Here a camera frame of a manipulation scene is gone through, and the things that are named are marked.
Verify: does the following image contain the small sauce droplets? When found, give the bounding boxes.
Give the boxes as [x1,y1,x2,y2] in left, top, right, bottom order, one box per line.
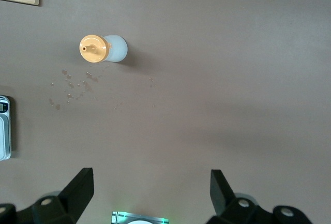
[48,67,157,111]

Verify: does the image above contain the translucent sauce bottle orange cap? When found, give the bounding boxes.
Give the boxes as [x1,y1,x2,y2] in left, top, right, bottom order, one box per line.
[79,34,129,64]

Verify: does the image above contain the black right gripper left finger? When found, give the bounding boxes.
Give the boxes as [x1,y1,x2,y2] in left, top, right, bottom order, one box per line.
[0,167,94,224]

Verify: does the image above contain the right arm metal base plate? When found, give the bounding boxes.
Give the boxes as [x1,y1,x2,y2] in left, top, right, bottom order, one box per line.
[111,211,170,224]

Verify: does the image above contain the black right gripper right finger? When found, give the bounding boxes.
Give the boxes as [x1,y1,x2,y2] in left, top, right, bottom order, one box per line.
[206,169,314,224]

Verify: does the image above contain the silver digital kitchen scale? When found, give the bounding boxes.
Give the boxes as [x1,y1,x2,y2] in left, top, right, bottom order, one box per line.
[0,95,12,161]

